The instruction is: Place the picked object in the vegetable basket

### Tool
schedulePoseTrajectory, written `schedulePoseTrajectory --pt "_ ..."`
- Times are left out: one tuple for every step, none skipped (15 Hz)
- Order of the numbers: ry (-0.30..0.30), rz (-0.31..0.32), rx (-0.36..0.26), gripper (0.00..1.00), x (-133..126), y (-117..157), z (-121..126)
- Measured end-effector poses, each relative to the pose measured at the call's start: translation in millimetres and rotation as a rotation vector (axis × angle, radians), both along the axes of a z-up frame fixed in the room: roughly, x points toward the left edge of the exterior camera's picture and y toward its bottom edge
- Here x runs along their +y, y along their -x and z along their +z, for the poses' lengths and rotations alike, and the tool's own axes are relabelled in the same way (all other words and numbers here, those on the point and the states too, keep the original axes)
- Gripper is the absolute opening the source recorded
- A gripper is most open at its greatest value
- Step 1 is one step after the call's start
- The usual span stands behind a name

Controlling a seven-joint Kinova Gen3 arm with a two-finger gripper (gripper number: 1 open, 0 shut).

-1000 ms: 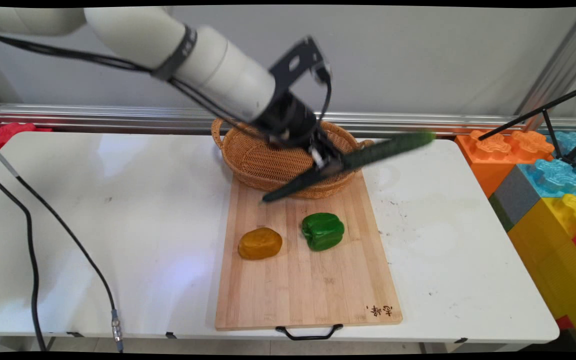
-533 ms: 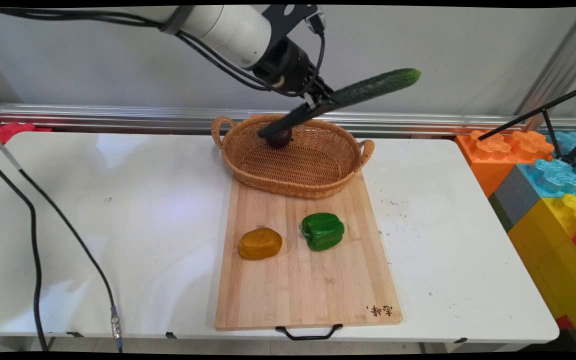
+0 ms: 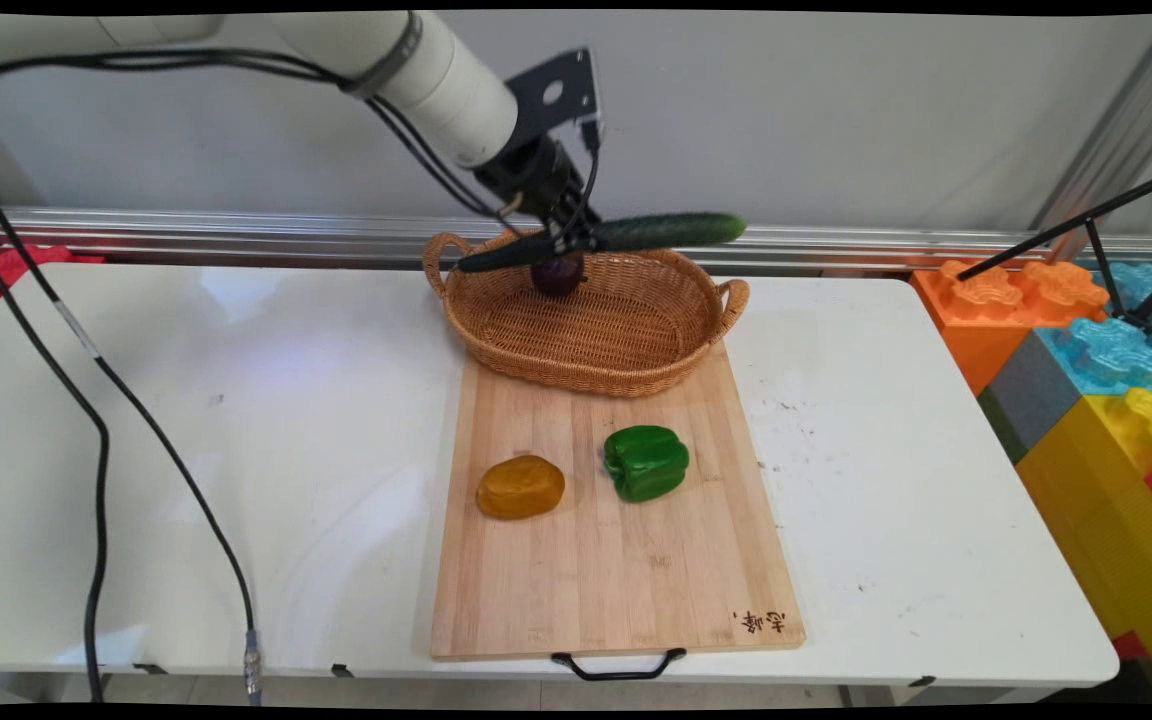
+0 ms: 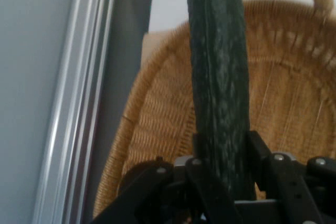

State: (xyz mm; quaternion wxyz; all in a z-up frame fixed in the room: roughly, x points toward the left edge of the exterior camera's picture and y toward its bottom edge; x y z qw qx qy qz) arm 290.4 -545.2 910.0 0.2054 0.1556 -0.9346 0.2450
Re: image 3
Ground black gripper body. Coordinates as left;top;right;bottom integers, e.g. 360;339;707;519
473;134;601;231

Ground long green cucumber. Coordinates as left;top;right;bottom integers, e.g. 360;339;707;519
455;211;749;275

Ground dark red onion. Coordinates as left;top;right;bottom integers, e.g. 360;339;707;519
531;254;587;300

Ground woven wicker basket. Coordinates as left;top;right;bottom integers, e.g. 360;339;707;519
422;231;751;400

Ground green bell pepper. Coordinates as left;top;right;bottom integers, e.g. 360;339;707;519
603;425;691;504

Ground orange-yellow potato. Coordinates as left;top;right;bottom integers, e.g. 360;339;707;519
476;454;567;521

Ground orange giant building block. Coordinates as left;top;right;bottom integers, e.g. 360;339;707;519
910;259;1111;397

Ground grey giant building block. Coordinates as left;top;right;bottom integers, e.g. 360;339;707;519
977;329;1083;464

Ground red interlocking floor blocks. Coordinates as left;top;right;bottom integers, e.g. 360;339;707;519
0;242;107;305

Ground black tripod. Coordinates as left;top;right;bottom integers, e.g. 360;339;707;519
955;164;1152;337

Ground blue giant building block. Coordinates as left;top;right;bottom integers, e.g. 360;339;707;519
1033;261;1152;397

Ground yellow giant building block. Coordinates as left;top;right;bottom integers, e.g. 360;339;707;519
1015;387;1152;703

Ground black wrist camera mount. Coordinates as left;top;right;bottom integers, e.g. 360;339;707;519
503;47;606;153

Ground bamboo cutting board with handle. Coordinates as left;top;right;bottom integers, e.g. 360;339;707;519
430;340;807;683

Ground aluminium wall rail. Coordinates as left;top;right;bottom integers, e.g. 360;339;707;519
0;206;1152;273

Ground black cable bundle along arm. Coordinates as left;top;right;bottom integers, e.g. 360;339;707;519
0;47;602;241

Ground black hanging cable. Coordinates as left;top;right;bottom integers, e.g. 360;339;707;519
0;90;113;704

